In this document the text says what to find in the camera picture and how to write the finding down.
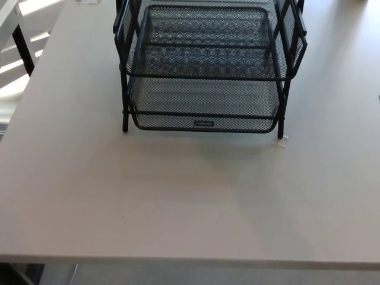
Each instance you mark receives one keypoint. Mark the clear tape piece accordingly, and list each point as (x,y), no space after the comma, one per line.
(282,142)

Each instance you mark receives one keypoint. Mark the black mesh tray with label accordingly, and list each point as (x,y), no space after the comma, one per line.
(166,122)

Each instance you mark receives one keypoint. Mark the black mesh sliding drawer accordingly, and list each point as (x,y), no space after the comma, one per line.
(207,63)

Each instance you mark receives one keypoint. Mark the red white paper label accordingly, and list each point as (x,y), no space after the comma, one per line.
(86,1)

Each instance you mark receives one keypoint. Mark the white side table black leg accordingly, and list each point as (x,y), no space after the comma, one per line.
(25,49)

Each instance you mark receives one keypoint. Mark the black mesh upper tray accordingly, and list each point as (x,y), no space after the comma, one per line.
(207,1)

